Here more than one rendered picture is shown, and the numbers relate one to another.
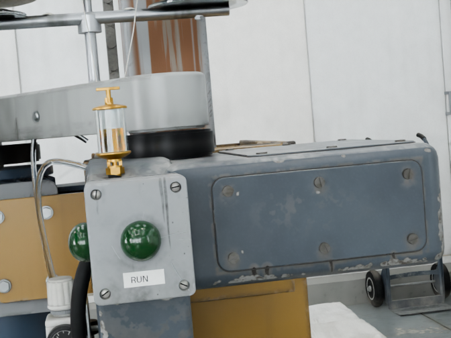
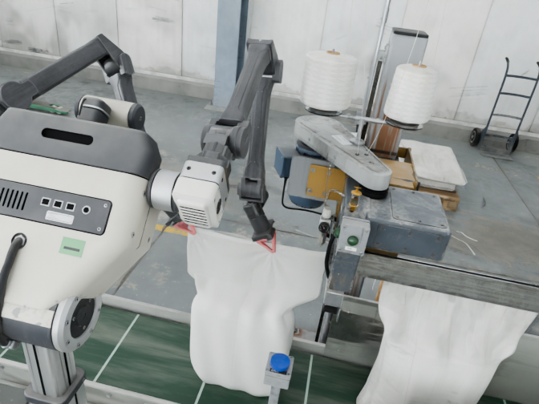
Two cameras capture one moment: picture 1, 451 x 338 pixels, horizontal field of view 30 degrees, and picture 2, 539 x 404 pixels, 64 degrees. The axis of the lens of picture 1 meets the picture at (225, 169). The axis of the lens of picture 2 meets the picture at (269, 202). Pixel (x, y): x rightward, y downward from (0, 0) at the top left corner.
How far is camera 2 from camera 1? 0.67 m
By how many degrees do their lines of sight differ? 30
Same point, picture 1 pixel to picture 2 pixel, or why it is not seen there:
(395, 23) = not seen: outside the picture
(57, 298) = (325, 214)
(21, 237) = (318, 178)
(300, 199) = (403, 236)
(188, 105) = (382, 184)
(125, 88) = (364, 171)
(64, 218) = (334, 176)
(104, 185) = (347, 225)
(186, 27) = not seen: hidden behind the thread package
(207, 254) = (370, 240)
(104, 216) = (345, 232)
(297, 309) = not seen: hidden behind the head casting
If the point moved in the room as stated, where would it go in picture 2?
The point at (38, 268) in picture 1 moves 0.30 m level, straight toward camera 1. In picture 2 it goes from (321, 188) to (321, 232)
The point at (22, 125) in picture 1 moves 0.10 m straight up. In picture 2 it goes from (329, 155) to (334, 127)
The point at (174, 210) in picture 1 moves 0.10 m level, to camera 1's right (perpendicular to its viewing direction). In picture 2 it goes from (364, 236) to (402, 246)
